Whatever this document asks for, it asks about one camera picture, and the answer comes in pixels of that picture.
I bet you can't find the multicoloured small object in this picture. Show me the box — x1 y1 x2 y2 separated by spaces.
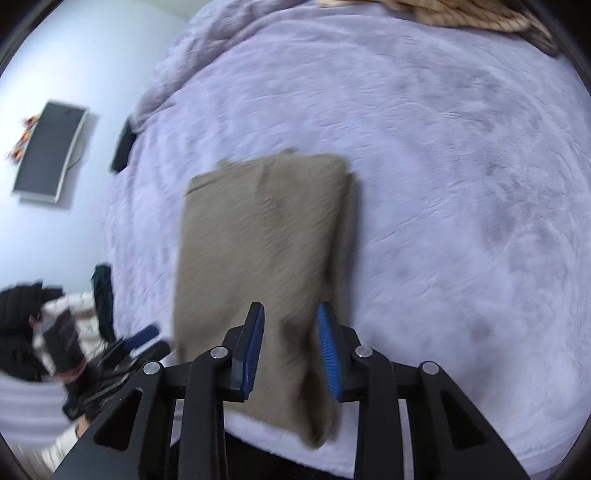
4 114 43 163

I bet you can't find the white patterned cloth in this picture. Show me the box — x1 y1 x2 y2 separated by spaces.
39 292 100 352

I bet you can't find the dark green cloth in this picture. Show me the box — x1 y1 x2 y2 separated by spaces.
91 264 115 343

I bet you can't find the lavender plush blanket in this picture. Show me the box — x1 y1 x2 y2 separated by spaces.
99 0 591 478

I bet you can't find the curved grey monitor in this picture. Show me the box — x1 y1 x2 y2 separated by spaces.
11 99 91 204

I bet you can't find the brown ribbed fabric strip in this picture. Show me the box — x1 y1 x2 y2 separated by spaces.
524 18 560 57

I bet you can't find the lavender striped clothing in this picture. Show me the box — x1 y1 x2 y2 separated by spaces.
0 373 70 445

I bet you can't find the black puffy garment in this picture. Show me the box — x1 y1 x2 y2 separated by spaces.
0 281 63 381

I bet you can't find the black flat cushion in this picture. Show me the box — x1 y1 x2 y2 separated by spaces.
110 117 137 174

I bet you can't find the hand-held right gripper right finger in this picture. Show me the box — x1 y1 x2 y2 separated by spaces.
317 302 532 480

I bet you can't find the person's left forearm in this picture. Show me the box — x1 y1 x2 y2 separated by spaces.
39 418 92 470

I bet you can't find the beige striped garment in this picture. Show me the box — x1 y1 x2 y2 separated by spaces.
318 0 560 57

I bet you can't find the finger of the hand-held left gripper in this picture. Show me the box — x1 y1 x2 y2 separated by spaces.
108 324 161 358
115 340 171 371

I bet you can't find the olive knit sweater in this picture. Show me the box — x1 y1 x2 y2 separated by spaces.
172 148 359 449

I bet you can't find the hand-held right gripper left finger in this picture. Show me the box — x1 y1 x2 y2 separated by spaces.
53 302 266 480

